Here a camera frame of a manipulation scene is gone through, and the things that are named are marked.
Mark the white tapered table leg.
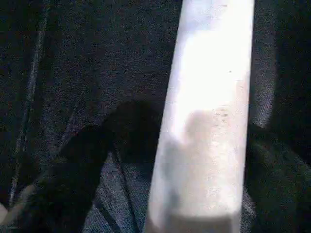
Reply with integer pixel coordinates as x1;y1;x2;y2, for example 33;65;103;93
143;0;256;233

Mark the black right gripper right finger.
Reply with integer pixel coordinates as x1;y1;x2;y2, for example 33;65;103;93
242;123;311;233

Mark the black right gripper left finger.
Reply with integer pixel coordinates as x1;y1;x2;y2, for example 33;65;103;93
24;101;166;233

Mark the black work mat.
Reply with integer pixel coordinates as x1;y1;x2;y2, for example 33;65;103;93
0;0;311;233

